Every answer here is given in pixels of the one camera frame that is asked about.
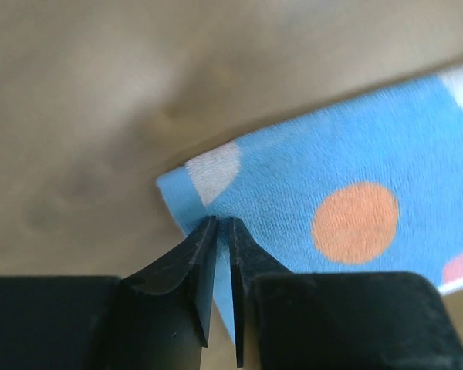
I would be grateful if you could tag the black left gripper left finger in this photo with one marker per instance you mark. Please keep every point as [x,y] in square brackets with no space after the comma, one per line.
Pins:
[164,310]

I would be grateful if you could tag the blue polka dot towel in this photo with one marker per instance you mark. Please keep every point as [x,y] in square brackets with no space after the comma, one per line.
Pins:
[374,183]

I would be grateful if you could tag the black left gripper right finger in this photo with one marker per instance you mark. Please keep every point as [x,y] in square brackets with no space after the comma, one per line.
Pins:
[248,262]

